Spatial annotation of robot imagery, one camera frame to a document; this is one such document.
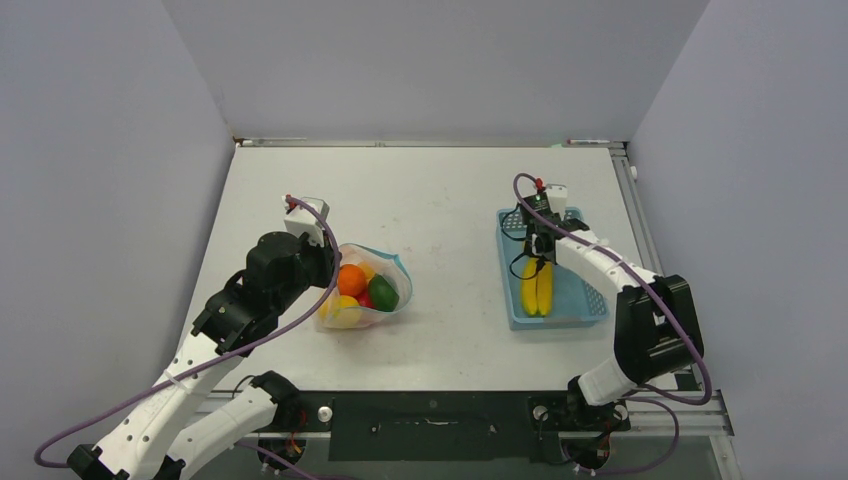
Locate aluminium front frame rail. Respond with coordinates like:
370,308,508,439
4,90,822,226
135,390,733,440

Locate yellow lemon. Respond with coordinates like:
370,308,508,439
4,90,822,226
317,295,335,321

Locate purple cable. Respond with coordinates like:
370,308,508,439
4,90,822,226
33,194,343,480
513,173,714,477

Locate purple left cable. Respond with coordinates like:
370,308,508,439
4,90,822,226
33,194,343,480

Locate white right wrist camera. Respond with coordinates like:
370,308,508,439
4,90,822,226
545,183,568,219

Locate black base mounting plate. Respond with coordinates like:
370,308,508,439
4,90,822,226
259,390,630,464

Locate yellow banana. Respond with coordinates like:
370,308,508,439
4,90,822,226
521,257,539,317
536,261,554,317

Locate green pepper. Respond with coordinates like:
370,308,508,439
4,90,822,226
368,275,400,312

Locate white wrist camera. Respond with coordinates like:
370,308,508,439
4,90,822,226
545,183,568,219
283,195,330,247

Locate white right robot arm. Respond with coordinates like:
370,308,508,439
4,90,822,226
517,192,712,428

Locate orange fruit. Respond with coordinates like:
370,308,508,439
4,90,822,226
336,264,369,297

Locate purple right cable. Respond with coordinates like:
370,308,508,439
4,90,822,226
513,173,714,477

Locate red apple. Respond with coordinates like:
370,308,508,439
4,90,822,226
356,290,375,310

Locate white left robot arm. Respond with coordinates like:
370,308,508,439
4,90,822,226
67,231,339,479

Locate aluminium frame rail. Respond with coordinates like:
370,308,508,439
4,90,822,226
135,390,733,440
609,142,665,275

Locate aluminium right frame rail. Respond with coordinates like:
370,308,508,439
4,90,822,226
609,142,665,275

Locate clear zip top bag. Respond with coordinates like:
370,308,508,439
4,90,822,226
314,243,413,330

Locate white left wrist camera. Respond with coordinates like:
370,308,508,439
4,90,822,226
283,195,330,247

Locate light blue plastic basket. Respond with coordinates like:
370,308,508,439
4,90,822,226
495,209,609,331

